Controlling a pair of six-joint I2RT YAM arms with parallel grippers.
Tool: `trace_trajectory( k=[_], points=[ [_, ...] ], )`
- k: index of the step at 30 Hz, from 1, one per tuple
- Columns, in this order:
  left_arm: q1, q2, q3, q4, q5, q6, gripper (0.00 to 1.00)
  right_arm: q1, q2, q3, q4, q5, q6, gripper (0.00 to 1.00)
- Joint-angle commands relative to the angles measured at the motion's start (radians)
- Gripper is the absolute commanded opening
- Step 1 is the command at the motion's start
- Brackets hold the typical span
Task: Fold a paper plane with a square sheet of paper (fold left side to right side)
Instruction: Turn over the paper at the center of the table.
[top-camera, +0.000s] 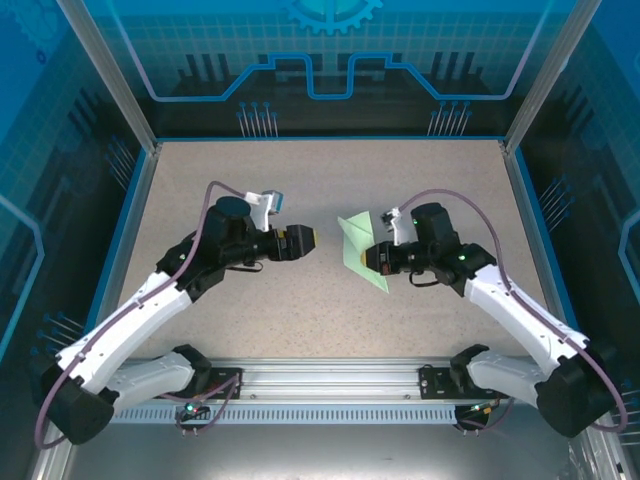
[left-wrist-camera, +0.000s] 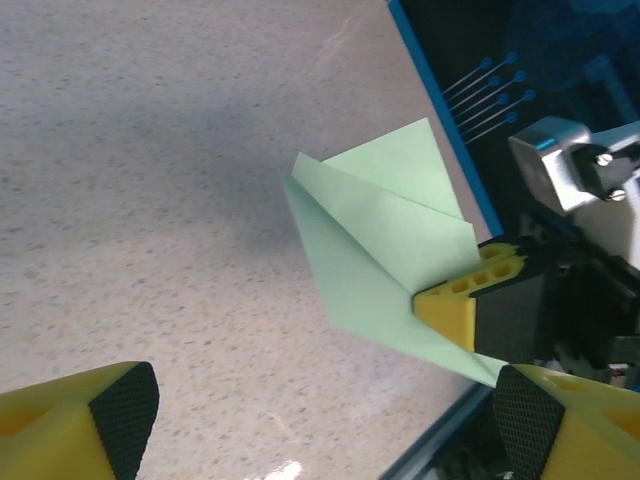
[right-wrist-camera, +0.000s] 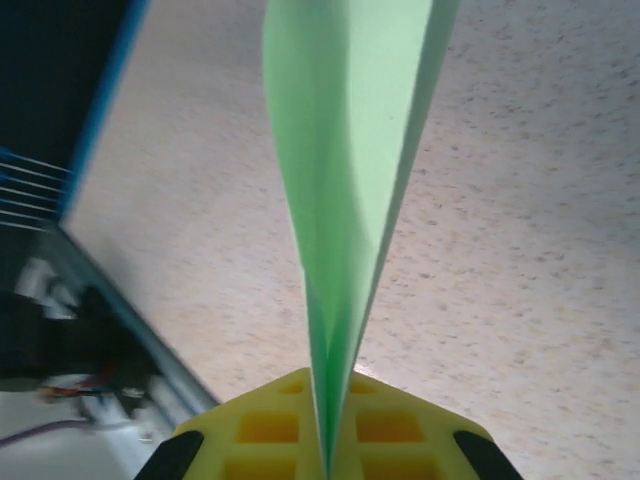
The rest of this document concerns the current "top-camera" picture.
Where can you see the green square paper sheet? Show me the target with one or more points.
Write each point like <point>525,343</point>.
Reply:
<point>357,235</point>

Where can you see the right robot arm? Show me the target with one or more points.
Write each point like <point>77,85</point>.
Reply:
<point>520,310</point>

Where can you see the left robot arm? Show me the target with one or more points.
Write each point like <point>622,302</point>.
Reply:
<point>125,320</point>

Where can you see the sheet metal panel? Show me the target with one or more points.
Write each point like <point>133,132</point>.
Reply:
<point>320,450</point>

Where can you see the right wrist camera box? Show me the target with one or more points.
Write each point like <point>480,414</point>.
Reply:
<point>400,230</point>

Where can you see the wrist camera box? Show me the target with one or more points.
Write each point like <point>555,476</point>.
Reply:
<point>400,230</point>
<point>265,207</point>

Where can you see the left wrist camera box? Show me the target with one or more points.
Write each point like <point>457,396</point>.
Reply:
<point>265,207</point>

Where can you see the left aluminium side rail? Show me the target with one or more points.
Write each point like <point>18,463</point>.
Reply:
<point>126,250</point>

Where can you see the aluminium mounting rail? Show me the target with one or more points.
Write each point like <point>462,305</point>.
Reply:
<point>325,375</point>

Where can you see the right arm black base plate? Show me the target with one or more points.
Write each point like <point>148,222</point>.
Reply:
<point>435,382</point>

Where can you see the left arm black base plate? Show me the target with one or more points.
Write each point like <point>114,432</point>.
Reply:
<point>220,374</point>

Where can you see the right aluminium frame post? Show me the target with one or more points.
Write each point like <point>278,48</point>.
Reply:
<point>550,80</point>

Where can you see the aluminium frame post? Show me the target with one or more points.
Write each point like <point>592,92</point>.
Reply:
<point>107,75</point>
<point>550,80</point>

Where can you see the left aluminium frame post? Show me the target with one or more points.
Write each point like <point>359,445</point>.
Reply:
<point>107,75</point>

